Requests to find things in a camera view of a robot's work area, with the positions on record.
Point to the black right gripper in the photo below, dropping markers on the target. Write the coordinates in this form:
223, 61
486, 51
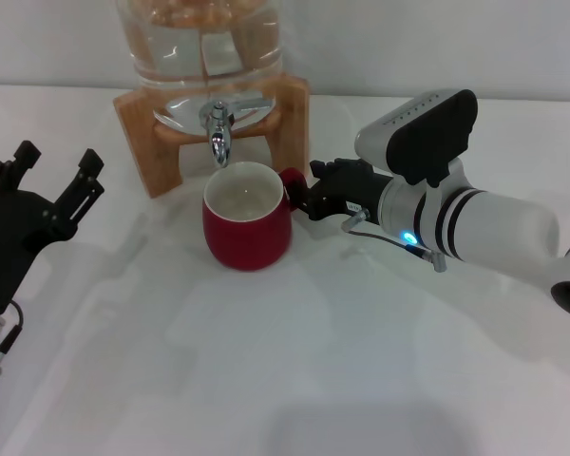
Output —
356, 192

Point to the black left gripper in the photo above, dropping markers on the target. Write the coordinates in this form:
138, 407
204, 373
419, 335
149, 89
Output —
7, 242

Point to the red cup white inside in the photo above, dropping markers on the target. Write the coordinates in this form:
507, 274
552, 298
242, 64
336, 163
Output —
247, 240

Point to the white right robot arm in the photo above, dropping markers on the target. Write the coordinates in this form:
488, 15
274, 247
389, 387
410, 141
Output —
499, 228

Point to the chrome faucet with lever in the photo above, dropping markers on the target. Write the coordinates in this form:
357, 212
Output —
218, 138

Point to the wooden dispenser stand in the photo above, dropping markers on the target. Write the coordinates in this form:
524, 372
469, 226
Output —
292, 128

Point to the glass water dispenser jar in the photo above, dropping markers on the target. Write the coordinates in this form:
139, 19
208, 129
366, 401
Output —
195, 43

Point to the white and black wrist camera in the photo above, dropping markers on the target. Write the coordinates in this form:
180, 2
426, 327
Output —
423, 138

